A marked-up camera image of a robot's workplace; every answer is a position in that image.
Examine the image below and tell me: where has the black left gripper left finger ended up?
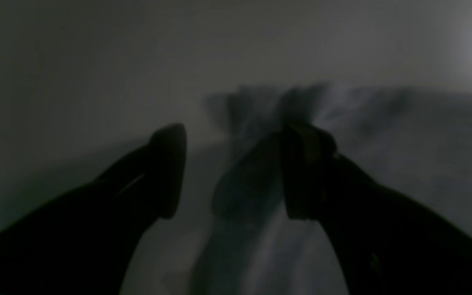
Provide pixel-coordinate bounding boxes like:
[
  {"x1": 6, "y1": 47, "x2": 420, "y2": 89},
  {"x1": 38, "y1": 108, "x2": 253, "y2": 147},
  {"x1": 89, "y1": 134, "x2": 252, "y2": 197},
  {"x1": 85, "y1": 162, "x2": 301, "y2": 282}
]
[{"x1": 0, "y1": 123, "x2": 187, "y2": 295}]

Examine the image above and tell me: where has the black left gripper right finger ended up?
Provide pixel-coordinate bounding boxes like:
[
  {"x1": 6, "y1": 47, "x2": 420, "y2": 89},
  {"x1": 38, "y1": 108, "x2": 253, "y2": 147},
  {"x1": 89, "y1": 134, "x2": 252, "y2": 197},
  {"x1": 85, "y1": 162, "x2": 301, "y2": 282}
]
[{"x1": 281, "y1": 121, "x2": 472, "y2": 295}]

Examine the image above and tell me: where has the grey T-shirt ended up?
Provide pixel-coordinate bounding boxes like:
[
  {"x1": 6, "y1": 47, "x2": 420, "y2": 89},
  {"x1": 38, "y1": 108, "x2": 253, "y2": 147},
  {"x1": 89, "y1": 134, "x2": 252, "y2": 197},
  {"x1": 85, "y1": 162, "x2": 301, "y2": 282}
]
[{"x1": 187, "y1": 83, "x2": 472, "y2": 295}]

